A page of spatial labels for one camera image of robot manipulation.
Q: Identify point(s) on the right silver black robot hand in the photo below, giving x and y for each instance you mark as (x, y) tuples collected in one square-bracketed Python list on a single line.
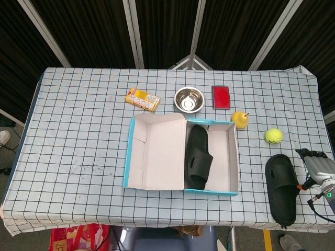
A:
[(322, 167)]

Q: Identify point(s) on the black rubber slipper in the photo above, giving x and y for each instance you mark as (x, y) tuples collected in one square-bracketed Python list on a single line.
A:
[(197, 146), (281, 170)]

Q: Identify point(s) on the light blue open shoe box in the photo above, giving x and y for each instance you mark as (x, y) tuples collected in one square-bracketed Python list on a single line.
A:
[(162, 157)]

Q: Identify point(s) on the yellow snack packet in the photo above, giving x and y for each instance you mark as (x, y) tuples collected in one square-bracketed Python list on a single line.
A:
[(142, 99)]

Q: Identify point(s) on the red printed snack bag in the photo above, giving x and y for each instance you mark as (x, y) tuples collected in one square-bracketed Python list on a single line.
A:
[(76, 238)]

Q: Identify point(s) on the yellow-green tennis ball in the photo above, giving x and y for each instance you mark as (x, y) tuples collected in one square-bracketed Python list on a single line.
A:
[(274, 136)]

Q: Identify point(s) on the yellow pear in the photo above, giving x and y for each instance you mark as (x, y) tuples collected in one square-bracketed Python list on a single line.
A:
[(239, 120)]

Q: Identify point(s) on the metal table leg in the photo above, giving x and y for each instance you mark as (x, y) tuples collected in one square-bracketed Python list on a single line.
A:
[(232, 239)]

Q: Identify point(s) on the red rectangular pad case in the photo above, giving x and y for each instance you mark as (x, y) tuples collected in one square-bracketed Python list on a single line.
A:
[(221, 97)]

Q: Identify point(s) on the brown paper bag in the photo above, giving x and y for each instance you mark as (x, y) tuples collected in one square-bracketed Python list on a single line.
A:
[(189, 231)]

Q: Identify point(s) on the stainless steel bowl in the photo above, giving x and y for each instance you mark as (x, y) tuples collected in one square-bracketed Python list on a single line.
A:
[(189, 99)]

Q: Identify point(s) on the white triangular metal stand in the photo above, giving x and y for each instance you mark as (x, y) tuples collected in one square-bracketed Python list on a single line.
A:
[(191, 62)]

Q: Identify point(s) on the grey-blue chair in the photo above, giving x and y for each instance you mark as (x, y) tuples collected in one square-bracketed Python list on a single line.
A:
[(162, 241)]

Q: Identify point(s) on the blue checkered tablecloth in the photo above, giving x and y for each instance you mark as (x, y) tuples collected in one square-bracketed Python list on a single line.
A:
[(78, 130)]

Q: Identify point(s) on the dark white-framed folding screen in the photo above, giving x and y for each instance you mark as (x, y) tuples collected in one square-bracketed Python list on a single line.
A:
[(91, 31)]

